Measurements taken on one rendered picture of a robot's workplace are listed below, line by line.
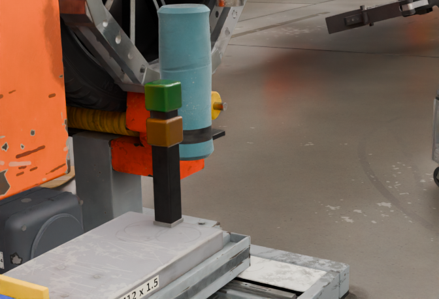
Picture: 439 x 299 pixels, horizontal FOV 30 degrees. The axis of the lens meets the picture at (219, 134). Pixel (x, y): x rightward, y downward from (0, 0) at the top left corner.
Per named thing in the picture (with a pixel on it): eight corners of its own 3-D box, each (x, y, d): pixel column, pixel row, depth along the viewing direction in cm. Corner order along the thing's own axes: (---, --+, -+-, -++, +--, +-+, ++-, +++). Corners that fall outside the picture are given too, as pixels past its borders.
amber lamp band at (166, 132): (161, 138, 120) (161, 112, 119) (184, 141, 117) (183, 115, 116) (145, 145, 116) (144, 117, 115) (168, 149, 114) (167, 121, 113)
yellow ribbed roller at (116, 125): (61, 121, 179) (59, 95, 177) (172, 136, 164) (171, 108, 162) (42, 126, 174) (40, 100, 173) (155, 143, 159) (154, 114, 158)
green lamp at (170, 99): (160, 105, 118) (159, 78, 117) (183, 108, 116) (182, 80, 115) (144, 111, 115) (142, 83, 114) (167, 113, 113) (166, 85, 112)
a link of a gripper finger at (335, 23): (367, 24, 141) (366, 25, 140) (330, 33, 145) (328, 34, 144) (363, 7, 141) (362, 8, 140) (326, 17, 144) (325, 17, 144)
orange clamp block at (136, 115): (126, 81, 153) (123, 130, 154) (161, 85, 149) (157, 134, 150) (148, 81, 159) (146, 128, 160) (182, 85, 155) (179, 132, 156)
